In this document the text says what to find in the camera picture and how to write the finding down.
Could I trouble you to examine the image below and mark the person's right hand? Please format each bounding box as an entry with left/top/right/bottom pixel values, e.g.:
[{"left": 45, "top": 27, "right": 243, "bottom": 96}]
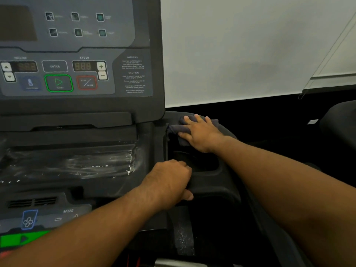
[{"left": 177, "top": 113, "right": 228, "bottom": 153}]

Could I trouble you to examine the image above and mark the person's left hand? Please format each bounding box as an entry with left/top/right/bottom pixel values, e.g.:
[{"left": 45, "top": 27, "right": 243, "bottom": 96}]
[{"left": 140, "top": 159, "right": 194, "bottom": 212}]

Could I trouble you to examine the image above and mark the dark grey cleaning cloth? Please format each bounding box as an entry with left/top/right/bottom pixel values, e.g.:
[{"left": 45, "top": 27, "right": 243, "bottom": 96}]
[{"left": 166, "top": 114, "right": 220, "bottom": 148}]

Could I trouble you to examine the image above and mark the black treadmill console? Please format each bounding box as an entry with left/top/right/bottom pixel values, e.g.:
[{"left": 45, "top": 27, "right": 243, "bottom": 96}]
[{"left": 0, "top": 0, "right": 315, "bottom": 267}]

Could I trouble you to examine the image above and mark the person's right forearm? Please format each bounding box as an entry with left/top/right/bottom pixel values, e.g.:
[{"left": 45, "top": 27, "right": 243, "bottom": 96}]
[{"left": 213, "top": 136, "right": 356, "bottom": 267}]

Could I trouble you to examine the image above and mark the person's left forearm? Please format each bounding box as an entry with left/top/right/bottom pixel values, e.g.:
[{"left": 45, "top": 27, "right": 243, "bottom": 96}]
[{"left": 0, "top": 189, "right": 156, "bottom": 267}]

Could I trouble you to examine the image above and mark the clear plastic film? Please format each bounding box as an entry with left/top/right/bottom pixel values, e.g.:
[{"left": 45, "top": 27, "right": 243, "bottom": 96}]
[{"left": 0, "top": 144, "right": 146, "bottom": 184}]

